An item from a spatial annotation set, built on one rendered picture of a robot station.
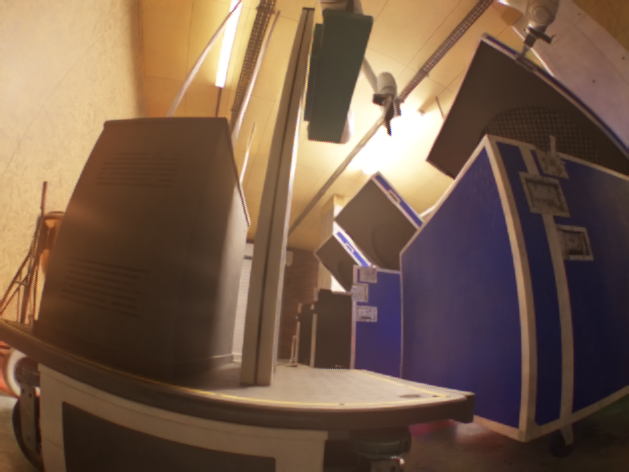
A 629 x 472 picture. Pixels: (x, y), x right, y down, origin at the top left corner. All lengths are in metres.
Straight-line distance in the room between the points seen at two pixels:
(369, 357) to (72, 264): 1.69
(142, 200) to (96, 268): 0.16
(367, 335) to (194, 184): 1.55
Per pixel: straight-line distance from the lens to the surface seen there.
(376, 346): 1.91
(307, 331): 3.69
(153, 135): 0.67
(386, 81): 1.49
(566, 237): 0.90
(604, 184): 1.23
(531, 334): 0.69
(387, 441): 0.48
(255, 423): 0.38
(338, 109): 1.24
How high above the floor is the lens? 0.40
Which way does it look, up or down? 22 degrees up
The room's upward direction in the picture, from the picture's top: 4 degrees clockwise
